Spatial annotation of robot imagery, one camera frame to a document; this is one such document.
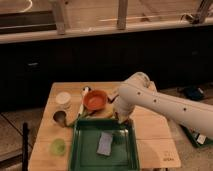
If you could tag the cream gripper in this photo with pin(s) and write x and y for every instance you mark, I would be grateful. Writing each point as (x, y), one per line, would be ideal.
(122, 118)

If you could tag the green plastic tray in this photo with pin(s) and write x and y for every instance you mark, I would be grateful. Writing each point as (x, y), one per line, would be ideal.
(86, 137)

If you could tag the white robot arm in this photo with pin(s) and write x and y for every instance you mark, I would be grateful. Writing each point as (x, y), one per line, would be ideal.
(135, 91)

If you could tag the red bowl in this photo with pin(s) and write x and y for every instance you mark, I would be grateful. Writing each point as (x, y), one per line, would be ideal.
(95, 100)

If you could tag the blue sponge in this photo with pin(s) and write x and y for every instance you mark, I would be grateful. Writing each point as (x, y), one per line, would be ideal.
(105, 143)

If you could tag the metal cup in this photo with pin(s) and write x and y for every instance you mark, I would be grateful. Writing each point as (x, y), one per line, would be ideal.
(60, 118)

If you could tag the black device on floor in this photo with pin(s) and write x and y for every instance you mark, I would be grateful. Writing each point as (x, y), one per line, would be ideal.
(193, 93)

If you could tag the green storage bin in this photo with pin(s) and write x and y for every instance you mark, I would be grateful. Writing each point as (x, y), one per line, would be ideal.
(197, 140)

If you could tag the black pole stand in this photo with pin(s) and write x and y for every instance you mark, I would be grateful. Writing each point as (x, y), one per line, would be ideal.
(25, 147)

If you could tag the white handled spatula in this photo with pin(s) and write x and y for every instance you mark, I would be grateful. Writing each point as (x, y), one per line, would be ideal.
(85, 90)

